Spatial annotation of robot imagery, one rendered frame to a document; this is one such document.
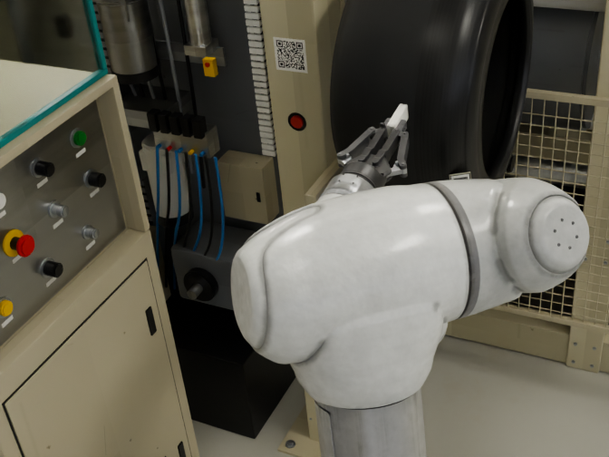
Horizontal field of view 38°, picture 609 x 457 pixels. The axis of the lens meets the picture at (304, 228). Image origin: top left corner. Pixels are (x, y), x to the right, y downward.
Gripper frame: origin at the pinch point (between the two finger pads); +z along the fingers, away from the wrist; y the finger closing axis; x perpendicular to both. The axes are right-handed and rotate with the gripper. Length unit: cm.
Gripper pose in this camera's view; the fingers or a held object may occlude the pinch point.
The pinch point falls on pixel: (397, 121)
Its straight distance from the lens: 161.6
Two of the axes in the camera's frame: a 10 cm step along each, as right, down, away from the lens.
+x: 1.4, 7.4, 6.6
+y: -9.0, -1.8, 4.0
